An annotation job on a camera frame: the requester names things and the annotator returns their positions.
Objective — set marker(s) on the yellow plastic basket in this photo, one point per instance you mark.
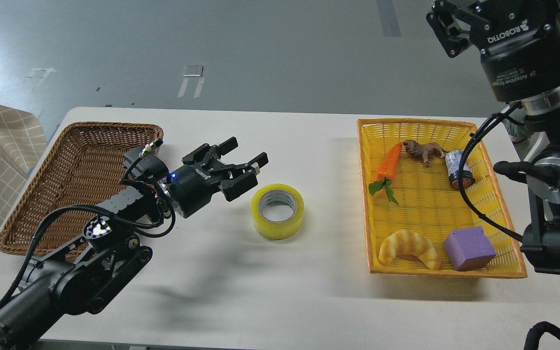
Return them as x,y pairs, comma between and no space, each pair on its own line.
427,204

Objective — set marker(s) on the small silver can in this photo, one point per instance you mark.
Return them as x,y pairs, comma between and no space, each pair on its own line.
459,173

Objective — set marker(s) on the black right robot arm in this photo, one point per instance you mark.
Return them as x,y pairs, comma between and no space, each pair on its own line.
540,241

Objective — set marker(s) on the brown wicker basket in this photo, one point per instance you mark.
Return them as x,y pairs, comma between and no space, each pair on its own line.
84,166

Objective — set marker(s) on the brown toy animal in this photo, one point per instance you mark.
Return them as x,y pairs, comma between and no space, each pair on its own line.
423,152

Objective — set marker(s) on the yellow tape roll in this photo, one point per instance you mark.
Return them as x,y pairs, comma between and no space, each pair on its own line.
282,194

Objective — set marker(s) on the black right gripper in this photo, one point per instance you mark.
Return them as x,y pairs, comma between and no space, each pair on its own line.
518,40

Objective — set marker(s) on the toy croissant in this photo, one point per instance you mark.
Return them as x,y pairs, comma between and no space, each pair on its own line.
406,242

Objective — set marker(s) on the orange toy carrot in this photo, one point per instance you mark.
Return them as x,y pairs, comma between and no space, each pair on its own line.
386,174

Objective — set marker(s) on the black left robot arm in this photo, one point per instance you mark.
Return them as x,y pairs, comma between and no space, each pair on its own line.
86,273

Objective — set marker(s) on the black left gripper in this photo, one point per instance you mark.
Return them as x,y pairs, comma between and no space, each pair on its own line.
192,186

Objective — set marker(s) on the purple foam block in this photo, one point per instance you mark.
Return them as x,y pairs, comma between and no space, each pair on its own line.
469,248

